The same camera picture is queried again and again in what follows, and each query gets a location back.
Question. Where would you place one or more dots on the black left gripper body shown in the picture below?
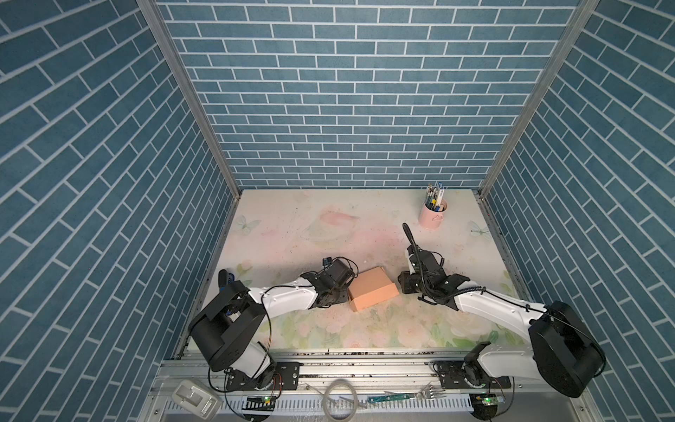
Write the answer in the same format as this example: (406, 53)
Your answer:
(339, 294)

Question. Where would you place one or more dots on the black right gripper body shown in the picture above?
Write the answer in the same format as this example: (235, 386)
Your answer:
(410, 283)

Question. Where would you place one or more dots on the peach cardboard paper box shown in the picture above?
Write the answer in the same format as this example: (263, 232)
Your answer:
(371, 288)

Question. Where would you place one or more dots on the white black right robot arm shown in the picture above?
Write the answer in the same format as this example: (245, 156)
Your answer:
(557, 347)

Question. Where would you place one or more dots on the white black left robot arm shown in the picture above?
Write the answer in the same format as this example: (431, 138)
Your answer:
(225, 328)

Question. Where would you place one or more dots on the pink metal pen cup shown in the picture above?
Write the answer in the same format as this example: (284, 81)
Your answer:
(431, 219)

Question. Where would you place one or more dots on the white labelled marker pen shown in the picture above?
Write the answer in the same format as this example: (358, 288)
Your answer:
(439, 193)

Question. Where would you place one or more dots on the blue stapler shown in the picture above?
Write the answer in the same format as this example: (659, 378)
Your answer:
(224, 279)

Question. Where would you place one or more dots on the white plastic holder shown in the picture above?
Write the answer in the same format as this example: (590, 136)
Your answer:
(194, 397)

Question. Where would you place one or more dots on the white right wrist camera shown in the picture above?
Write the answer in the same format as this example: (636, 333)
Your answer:
(411, 255)

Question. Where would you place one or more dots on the aluminium front rail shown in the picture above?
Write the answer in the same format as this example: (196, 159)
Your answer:
(369, 372)

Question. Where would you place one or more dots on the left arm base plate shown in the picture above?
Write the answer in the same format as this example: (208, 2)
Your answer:
(280, 376)

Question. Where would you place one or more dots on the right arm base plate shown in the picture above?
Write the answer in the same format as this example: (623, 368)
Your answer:
(456, 375)

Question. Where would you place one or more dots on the green handled fork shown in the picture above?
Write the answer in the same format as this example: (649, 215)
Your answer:
(429, 392)

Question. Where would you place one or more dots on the aluminium right corner post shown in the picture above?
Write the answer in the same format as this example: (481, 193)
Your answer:
(578, 20)

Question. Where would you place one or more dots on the aluminium corner post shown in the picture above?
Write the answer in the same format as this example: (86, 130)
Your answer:
(151, 13)
(578, 20)

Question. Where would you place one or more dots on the aluminium left corner post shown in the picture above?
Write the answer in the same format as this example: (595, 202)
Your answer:
(151, 13)

